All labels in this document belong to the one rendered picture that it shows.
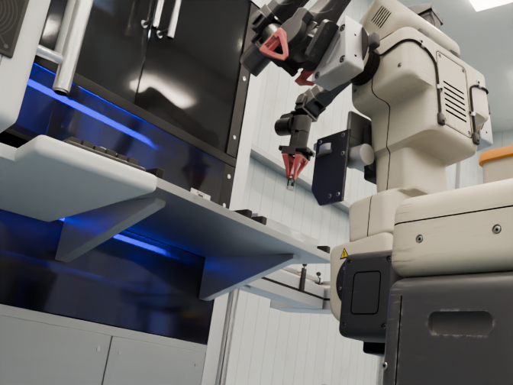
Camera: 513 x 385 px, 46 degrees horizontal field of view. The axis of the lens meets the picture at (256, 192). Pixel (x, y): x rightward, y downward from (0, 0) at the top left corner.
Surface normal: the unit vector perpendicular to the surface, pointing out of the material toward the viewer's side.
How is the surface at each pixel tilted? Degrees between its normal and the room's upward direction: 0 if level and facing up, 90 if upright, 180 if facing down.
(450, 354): 90
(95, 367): 90
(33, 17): 90
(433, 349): 90
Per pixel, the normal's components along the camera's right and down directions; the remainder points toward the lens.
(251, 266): -0.63, -0.32
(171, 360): 0.76, -0.09
